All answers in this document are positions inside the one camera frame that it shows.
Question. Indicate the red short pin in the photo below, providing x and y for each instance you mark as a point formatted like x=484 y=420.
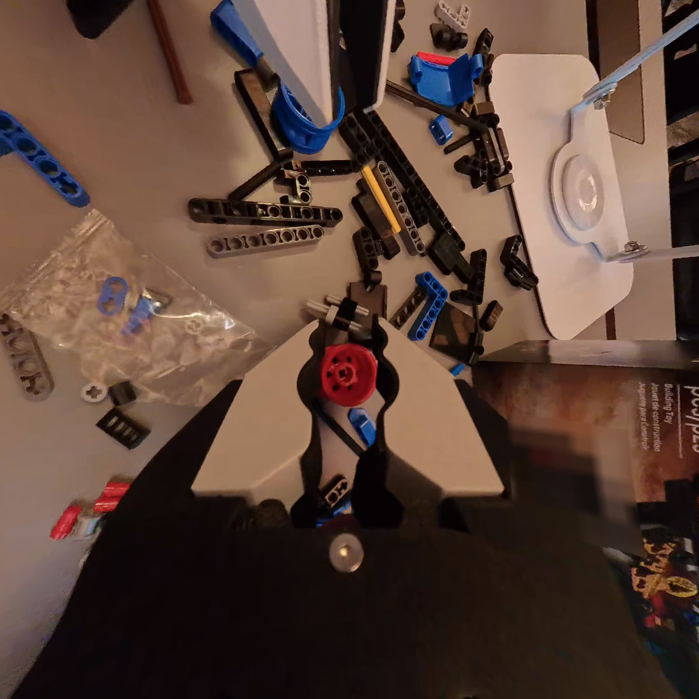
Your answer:
x=112 y=496

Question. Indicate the blue and red panel piece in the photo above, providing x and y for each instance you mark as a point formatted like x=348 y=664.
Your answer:
x=442 y=82

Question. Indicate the pile of large black beams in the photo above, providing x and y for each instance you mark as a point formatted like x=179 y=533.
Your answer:
x=262 y=210

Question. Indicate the grey pin assembly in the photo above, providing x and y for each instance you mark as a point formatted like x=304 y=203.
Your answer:
x=341 y=314

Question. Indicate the blue wheel hub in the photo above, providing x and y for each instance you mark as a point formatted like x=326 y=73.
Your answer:
x=295 y=131

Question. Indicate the blue curved panel piece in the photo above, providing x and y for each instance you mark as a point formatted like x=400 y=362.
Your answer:
x=363 y=426

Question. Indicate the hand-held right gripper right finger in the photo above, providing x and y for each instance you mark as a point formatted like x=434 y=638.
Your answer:
x=442 y=437

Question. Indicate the light grey angled beam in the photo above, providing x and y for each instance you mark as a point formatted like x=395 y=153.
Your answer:
x=453 y=12

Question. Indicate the blue flat panel piece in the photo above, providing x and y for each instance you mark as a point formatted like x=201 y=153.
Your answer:
x=235 y=27

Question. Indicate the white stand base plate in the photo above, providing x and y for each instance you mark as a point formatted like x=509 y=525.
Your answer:
x=529 y=164

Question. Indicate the black grille tile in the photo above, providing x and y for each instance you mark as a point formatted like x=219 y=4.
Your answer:
x=123 y=427

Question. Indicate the small blue block piece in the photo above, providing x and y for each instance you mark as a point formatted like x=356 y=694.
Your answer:
x=439 y=128

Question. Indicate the blue angled beam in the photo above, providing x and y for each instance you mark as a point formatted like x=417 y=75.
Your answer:
x=431 y=306

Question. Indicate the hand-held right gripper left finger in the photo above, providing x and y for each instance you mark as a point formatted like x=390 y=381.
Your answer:
x=256 y=437

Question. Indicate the clear plastic bag with parts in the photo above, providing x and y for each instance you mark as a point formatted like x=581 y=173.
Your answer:
x=65 y=273

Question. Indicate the dark brown long axle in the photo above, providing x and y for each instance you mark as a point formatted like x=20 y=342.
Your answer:
x=169 y=54

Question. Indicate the blue long beam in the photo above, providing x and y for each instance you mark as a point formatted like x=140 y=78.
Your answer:
x=43 y=158

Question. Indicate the white round object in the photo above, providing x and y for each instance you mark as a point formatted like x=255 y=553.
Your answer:
x=584 y=191

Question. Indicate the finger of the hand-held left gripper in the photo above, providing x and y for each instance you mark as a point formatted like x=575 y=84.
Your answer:
x=366 y=43
x=300 y=43

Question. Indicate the red wheel hub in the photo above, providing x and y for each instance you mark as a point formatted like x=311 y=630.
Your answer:
x=344 y=374

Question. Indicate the short yellow axle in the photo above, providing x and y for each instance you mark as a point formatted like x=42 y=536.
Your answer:
x=381 y=199

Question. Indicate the dark grey thin beam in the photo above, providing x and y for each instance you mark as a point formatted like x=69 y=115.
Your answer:
x=27 y=360

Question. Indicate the long black axle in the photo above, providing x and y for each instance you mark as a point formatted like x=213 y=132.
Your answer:
x=338 y=431

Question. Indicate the grey long beam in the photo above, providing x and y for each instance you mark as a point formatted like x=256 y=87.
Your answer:
x=262 y=240

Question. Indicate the red pin with grey bush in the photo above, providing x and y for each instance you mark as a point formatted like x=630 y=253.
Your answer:
x=64 y=521

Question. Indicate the toy truck box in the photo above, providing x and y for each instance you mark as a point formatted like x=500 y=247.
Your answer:
x=573 y=393

